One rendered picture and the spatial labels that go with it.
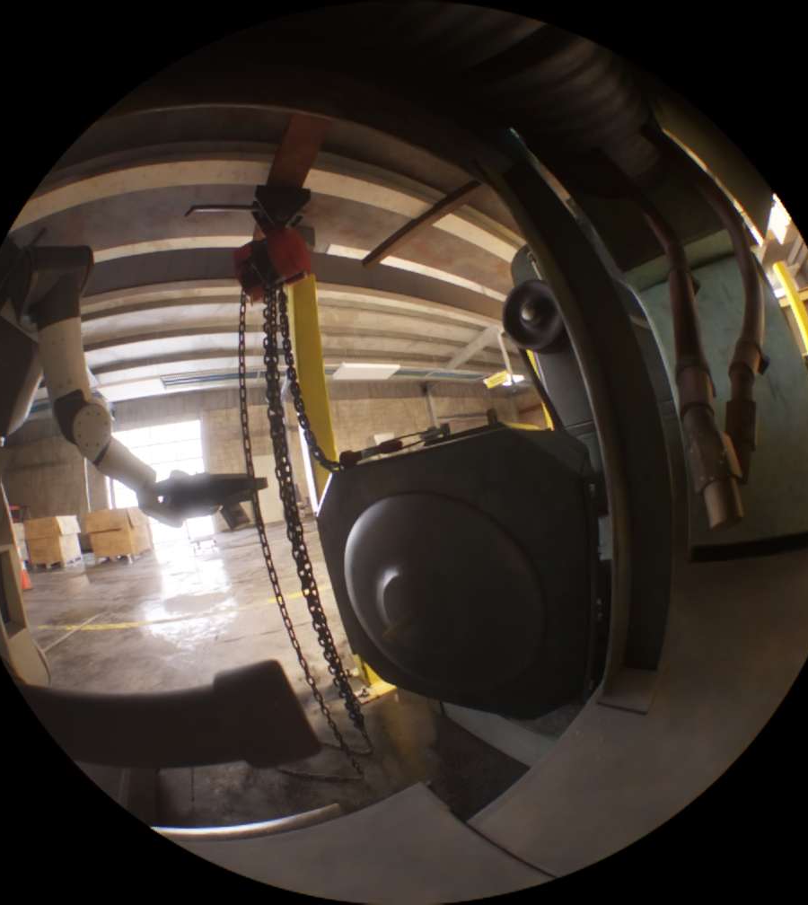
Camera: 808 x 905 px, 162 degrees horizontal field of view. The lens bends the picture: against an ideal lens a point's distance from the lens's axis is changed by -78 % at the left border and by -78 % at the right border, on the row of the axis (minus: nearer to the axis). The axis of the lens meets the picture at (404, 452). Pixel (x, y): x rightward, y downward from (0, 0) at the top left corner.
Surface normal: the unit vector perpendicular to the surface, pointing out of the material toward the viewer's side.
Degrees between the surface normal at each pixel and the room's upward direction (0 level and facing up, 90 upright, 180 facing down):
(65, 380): 118
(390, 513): 78
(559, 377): 90
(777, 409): 72
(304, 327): 90
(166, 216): 180
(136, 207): 180
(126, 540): 90
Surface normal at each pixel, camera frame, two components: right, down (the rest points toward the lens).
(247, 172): 0.19, 0.98
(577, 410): -0.83, 0.12
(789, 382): -0.85, -0.18
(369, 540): -0.65, 0.00
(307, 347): 0.52, -0.16
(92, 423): 0.86, 0.28
